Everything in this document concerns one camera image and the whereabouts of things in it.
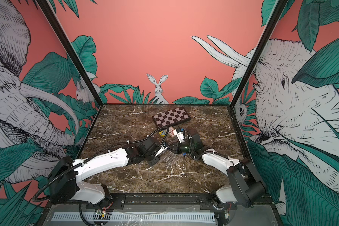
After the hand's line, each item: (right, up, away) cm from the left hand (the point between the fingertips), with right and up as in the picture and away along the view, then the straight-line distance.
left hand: (158, 152), depth 82 cm
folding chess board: (+7, +21, +27) cm, 35 cm away
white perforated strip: (-11, -29, -12) cm, 33 cm away
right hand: (+5, +4, -2) cm, 6 cm away
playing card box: (+7, +10, +19) cm, 23 cm away
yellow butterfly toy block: (+1, +9, +21) cm, 23 cm away
